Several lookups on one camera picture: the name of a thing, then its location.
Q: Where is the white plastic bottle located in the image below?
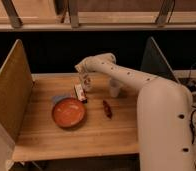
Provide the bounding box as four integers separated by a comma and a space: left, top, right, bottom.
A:
79, 73, 92, 92

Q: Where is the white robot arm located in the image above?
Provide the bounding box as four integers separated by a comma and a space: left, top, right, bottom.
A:
75, 53, 196, 171

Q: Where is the white paper cup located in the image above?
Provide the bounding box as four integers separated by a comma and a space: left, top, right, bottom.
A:
109, 79, 122, 98

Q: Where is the red and white box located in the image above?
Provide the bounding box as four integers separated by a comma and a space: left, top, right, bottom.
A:
74, 84, 87, 103

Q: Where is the orange round bowl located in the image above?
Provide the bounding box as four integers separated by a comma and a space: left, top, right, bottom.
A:
52, 98, 86, 128

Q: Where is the small blue-grey object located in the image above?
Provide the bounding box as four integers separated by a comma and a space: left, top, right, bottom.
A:
52, 94, 71, 104

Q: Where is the dark right side panel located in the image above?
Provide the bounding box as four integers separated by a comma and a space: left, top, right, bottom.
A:
140, 37, 179, 83

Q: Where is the wooden left side panel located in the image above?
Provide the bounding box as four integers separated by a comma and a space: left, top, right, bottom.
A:
0, 39, 33, 140

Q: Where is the wooden shelf with brackets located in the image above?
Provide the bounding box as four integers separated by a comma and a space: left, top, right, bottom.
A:
0, 0, 196, 32

